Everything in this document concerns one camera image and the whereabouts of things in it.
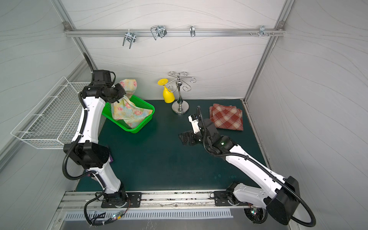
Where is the red plaid skirt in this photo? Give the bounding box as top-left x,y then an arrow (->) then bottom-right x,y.
209,103 -> 243,131

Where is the pastel floral skirt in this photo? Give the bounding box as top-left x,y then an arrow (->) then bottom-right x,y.
111,79 -> 153,128

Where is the aluminium crossbar rail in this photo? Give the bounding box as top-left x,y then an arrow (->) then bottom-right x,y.
64,27 -> 286,37

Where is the metal hook clamp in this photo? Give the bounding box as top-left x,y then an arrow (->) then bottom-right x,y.
189,25 -> 196,37

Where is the metal u-bolt clamp left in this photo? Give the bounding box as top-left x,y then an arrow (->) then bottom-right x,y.
122,31 -> 136,49

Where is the metal u-bolt clamp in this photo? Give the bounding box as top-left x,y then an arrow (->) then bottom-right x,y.
122,31 -> 136,49
150,25 -> 167,40

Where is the green plastic basket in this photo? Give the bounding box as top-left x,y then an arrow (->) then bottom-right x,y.
102,95 -> 155,133

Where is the white wire basket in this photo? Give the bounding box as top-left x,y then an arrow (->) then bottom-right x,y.
11,77 -> 89,150

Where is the white vent strip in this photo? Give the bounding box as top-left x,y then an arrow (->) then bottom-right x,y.
64,209 -> 233,221

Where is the metal bracket right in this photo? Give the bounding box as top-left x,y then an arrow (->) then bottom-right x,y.
249,25 -> 275,37

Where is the chrome cup holder stand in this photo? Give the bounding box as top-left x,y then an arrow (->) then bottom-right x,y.
165,71 -> 197,115

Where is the yellow plastic goblet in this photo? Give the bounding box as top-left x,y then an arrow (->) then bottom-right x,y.
158,79 -> 175,104

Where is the metal u-bolt clamp middle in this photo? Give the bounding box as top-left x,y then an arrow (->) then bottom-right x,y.
150,25 -> 167,40

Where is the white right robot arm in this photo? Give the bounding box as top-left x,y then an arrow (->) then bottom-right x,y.
179,122 -> 302,225

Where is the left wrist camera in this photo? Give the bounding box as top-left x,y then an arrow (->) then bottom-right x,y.
90,70 -> 116,87

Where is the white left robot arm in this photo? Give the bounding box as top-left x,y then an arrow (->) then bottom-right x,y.
62,84 -> 127,203

